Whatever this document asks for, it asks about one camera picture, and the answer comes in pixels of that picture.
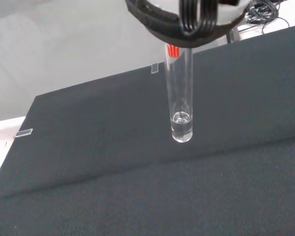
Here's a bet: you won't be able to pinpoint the grey metal stand leg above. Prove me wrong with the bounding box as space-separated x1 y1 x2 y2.
226 26 242 44

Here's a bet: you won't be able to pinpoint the black floor cables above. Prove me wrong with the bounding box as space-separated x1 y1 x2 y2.
244 0 291 35

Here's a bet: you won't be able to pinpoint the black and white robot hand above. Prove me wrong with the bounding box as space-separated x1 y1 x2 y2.
124 0 252 49

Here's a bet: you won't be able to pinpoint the black bench cloth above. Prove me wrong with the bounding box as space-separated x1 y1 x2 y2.
0 23 295 236

